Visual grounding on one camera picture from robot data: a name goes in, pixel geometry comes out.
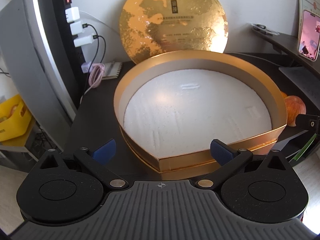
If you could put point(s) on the smartphone with lit screen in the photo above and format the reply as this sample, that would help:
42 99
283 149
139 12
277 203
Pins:
310 35

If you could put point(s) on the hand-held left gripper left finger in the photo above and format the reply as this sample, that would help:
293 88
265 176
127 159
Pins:
105 150

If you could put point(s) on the clear plastic tray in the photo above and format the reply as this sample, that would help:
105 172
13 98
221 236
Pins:
265 28

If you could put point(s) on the yellow plastic crate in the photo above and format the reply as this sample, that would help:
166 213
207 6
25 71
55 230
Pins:
15 122

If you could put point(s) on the red yellow apple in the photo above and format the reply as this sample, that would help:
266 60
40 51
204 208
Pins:
295 110

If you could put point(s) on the round gold gift box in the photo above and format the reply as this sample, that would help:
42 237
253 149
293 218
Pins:
190 110

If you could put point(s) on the grey flat board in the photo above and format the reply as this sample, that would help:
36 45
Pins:
302 85

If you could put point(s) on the white charger plug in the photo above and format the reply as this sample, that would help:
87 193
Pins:
83 40
78 28
72 15

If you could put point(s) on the dark wooden shelf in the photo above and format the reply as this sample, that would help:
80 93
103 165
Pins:
282 41

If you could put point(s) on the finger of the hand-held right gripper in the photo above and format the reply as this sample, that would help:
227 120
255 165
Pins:
308 122

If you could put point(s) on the spiral notebook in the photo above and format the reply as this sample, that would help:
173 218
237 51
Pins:
112 70

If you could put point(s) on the orange tangerine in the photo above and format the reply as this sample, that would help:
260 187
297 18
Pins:
283 95

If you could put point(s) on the framed paper certificate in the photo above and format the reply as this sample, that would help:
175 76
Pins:
306 0

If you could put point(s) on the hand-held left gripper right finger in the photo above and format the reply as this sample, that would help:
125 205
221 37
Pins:
221 152

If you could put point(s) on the silver monitor back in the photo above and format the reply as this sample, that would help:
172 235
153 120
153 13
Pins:
32 55

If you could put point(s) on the small purple adapter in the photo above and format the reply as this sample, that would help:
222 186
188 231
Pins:
85 68

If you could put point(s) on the round gold box lid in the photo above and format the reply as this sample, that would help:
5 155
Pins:
175 15

